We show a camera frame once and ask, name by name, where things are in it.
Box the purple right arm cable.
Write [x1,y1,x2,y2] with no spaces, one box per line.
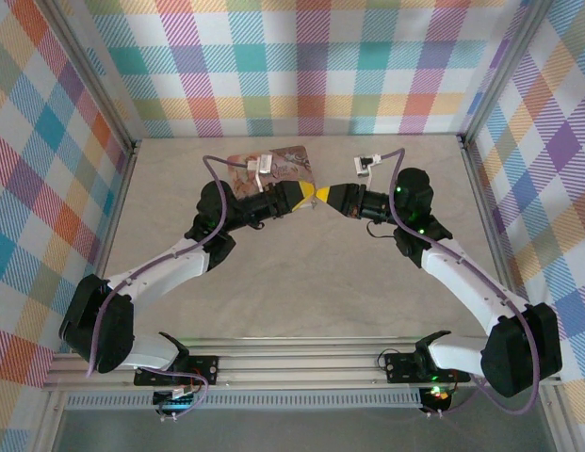
[388,148,543,418]

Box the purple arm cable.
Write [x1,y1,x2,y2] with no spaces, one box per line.
[388,148,543,418]
[84,153,255,423]

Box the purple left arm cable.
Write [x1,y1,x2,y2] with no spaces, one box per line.
[84,153,255,423]

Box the thin black right gripper cable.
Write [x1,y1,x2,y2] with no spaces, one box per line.
[366,218,398,240]

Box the aluminium side rail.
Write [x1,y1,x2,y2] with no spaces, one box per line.
[457,135,529,348]
[70,138,142,352]

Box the aluminium frame post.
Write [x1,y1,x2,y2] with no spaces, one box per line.
[459,0,557,142]
[37,0,143,156]

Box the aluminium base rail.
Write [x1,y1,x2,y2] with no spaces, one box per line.
[41,336,561,392]

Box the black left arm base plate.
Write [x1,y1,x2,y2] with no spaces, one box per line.
[133,353,220,388]

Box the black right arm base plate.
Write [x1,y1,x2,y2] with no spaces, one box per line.
[383,351,472,383]

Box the grey slotted cable duct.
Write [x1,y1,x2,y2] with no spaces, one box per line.
[65,389,423,410]

